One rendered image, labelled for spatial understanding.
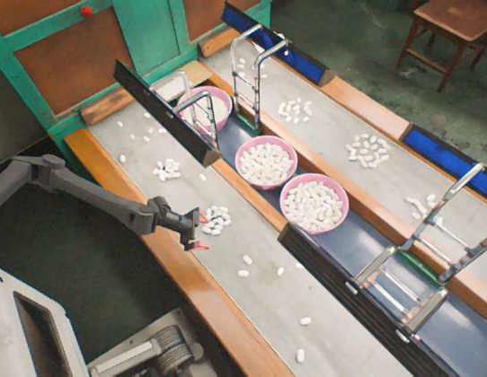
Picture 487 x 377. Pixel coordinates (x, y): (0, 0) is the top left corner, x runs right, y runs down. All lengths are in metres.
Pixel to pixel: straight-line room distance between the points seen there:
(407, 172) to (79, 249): 1.86
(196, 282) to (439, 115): 2.25
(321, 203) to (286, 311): 0.46
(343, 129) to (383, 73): 1.54
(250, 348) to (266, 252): 0.35
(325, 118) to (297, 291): 0.84
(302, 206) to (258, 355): 0.59
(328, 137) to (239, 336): 0.94
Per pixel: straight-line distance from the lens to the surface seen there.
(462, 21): 3.11
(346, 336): 1.38
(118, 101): 1.90
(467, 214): 1.70
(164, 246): 1.46
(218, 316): 1.34
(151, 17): 1.87
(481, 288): 1.55
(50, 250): 2.57
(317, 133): 1.76
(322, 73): 1.51
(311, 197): 1.57
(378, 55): 3.45
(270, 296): 1.38
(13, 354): 0.75
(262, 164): 1.64
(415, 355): 1.04
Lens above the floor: 2.06
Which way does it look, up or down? 57 degrees down
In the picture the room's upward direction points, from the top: 6 degrees counter-clockwise
